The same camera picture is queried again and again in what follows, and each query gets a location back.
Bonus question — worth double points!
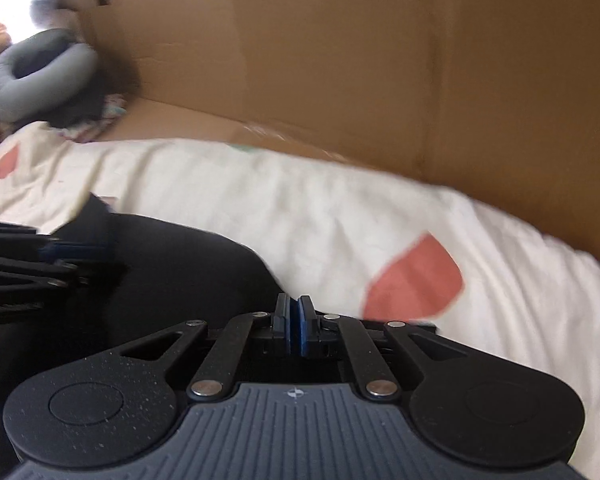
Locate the dark cloth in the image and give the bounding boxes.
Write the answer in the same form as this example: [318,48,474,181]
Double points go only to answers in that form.
[15,42,127,127]

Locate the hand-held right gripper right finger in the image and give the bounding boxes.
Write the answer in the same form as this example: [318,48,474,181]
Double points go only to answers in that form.
[295,294,469,402]

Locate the black pants with patterned trim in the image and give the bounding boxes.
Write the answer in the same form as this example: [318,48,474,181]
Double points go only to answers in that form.
[0,192,286,466]

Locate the brown cardboard sheet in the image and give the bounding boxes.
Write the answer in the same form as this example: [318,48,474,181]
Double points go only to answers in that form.
[77,0,600,266]

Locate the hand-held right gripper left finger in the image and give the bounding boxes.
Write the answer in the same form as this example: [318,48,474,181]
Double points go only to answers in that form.
[121,293,294,402]

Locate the grey neck pillow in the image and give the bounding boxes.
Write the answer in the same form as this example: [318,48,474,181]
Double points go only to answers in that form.
[0,29,99,124]

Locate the white printed blanket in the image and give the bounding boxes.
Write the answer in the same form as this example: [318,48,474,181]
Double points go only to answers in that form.
[0,122,600,480]

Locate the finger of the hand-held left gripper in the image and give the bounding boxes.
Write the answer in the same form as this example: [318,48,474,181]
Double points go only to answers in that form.
[0,226,116,262]
[0,256,129,319]

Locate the small patterned cloth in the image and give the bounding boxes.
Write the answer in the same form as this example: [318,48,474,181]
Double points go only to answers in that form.
[55,94,129,144]

